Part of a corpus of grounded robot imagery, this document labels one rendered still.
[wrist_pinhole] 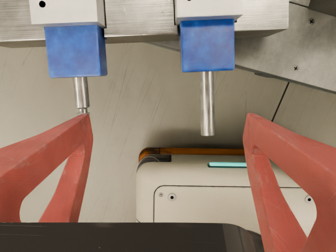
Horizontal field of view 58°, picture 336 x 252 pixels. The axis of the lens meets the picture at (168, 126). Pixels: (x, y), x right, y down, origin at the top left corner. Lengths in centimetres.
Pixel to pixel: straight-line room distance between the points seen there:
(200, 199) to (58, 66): 72
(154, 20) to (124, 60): 87
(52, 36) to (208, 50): 12
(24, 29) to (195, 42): 14
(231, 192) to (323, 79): 62
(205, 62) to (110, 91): 90
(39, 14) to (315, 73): 26
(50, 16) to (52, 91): 95
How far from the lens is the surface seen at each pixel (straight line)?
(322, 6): 34
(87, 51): 26
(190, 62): 25
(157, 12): 27
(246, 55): 33
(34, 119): 123
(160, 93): 112
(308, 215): 102
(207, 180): 90
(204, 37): 25
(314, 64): 35
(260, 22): 28
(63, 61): 26
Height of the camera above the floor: 112
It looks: 80 degrees down
